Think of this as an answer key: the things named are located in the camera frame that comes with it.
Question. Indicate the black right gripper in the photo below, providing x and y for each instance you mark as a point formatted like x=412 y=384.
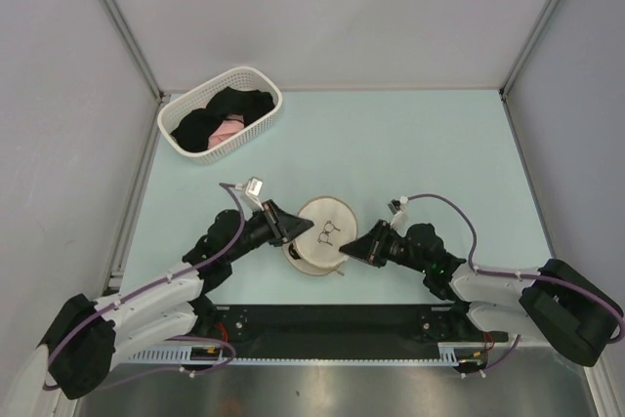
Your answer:
x=369 y=247

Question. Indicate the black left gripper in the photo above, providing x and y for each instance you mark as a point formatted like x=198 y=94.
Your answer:
x=282 y=227

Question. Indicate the yellow bra with black straps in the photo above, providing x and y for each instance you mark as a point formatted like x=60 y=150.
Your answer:
x=293 y=252

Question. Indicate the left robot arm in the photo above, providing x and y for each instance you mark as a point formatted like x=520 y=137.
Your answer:
x=87 y=338

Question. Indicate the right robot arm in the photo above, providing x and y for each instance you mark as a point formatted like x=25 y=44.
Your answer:
x=554 y=303

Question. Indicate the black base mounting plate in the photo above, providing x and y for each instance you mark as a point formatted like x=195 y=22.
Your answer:
x=352 y=330

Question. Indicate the pink garment in basket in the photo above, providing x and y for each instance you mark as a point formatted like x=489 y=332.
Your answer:
x=232 y=125

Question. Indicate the white perforated plastic basket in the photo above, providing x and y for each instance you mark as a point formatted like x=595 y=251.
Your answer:
x=243 y=78

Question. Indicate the black garment in basket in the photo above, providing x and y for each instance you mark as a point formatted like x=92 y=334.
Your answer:
x=195 y=128

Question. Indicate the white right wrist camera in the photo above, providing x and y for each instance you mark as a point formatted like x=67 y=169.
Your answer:
x=398 y=209

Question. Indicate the white slotted cable duct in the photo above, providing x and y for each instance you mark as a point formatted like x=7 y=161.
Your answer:
x=200 y=357

